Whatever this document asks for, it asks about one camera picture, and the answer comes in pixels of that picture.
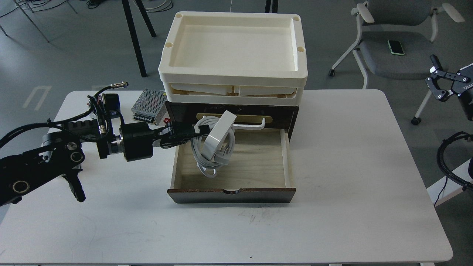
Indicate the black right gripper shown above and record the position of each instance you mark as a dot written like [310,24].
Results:
[462,81]

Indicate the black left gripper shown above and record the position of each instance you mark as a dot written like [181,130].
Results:
[138,138]

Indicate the white power strip with cable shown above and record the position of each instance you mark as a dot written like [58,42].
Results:
[218,146]

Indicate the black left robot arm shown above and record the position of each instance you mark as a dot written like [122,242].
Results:
[61,152]

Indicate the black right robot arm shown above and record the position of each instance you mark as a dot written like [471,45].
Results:
[466,103]

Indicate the metal mesh power supply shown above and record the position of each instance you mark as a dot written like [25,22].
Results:
[150,106]

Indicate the green cased smartphone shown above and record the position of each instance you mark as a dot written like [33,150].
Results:
[395,47]

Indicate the grey office chair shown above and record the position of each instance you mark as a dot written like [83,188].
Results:
[370,48]

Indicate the open wooden drawer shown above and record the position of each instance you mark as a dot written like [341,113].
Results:
[259,171]

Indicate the cream plastic tray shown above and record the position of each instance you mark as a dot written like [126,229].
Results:
[234,58]

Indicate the black table legs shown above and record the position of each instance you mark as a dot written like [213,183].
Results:
[133,33]

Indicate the white drawer handle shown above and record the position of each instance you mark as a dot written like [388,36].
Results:
[222,123]

